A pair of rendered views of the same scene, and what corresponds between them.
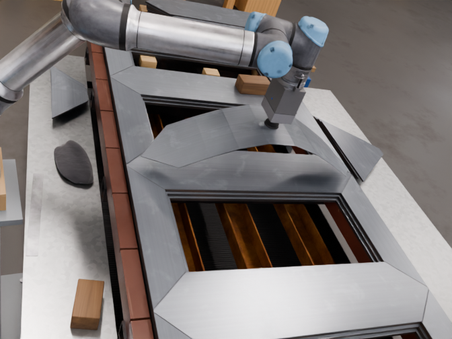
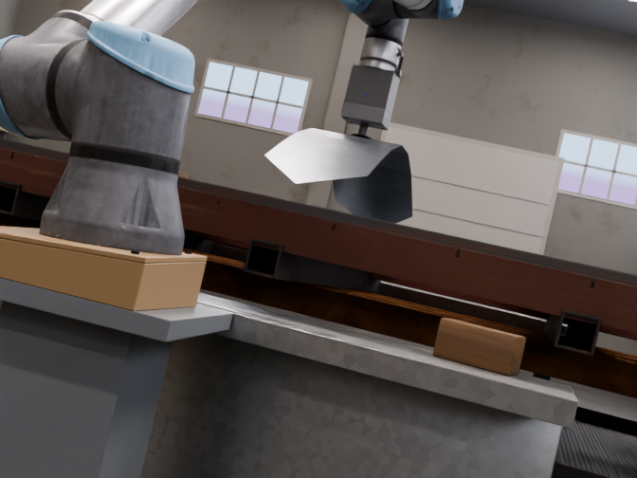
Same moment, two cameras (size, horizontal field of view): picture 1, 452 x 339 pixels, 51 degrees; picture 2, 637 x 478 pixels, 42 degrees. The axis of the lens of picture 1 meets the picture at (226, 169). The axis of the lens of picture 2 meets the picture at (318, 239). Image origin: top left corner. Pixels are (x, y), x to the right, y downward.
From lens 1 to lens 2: 1.43 m
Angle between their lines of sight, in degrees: 57
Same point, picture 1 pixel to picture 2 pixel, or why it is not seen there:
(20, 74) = (153, 25)
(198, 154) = (362, 162)
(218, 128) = (334, 142)
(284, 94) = (392, 79)
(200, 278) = not seen: hidden behind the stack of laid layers
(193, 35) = not seen: outside the picture
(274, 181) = not seen: hidden behind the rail
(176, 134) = (297, 156)
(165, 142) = (300, 166)
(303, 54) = (402, 23)
